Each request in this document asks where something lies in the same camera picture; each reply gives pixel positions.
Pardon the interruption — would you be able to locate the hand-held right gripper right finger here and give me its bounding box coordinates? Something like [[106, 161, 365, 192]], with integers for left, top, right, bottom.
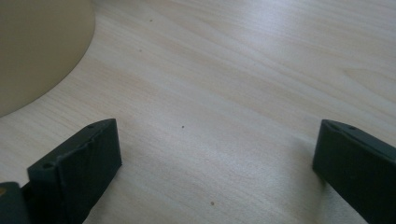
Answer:
[[312, 119, 396, 224]]

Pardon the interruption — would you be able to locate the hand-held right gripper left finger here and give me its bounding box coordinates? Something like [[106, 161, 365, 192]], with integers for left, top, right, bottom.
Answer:
[[26, 118, 123, 224]]

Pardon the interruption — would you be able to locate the beige round container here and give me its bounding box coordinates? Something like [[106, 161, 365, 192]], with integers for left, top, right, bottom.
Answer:
[[0, 0, 96, 119]]

